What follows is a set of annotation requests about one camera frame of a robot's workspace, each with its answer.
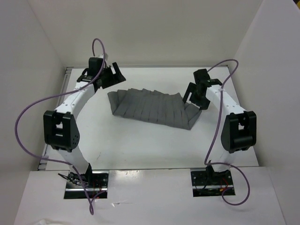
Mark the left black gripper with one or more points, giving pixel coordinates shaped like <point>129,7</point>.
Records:
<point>116,78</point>

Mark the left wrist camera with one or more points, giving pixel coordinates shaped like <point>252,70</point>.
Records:
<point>95,64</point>

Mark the white crumpled plastic bag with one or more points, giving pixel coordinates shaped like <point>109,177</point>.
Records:
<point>46,221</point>

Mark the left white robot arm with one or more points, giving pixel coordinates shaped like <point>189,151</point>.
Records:
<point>60,128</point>

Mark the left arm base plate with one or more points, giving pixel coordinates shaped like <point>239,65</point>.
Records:
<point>97,187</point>

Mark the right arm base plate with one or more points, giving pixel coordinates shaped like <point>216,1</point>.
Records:
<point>206,185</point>

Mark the grey pleated skirt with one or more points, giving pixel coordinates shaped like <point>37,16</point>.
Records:
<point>154,107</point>

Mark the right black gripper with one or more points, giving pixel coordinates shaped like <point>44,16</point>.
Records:
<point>203,104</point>

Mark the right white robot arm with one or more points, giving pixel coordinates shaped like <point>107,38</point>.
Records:
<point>236,127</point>

